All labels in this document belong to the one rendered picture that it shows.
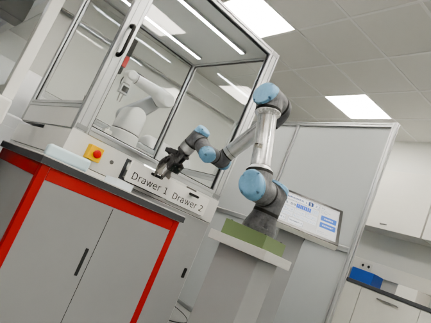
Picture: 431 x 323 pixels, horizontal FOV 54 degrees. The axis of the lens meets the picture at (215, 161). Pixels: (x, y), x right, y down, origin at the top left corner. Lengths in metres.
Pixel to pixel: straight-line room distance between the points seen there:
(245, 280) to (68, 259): 0.68
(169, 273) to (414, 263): 3.35
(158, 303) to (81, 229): 1.12
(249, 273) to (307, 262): 1.73
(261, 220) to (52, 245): 0.83
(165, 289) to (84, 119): 1.09
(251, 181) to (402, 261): 3.79
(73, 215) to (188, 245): 1.16
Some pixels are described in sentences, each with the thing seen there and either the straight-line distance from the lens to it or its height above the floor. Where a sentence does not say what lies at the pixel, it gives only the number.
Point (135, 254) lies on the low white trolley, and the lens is 1.68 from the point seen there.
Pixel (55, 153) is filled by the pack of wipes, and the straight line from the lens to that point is 1.51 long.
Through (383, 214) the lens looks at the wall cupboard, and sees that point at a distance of 5.19.
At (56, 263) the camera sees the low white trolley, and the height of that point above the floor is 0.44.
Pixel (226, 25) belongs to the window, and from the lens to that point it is 2.63.
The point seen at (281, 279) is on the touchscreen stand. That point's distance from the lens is 2.65.
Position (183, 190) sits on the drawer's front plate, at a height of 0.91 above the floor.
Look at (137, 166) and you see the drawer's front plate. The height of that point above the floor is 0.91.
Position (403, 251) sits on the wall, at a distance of 5.37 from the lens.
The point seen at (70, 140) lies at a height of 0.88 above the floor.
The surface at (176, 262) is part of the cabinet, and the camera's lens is 2.54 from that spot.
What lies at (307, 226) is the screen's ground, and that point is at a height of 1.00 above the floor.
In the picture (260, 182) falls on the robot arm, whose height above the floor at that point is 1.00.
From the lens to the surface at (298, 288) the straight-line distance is 3.44.
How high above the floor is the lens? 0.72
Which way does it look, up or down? 10 degrees up
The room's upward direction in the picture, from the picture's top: 23 degrees clockwise
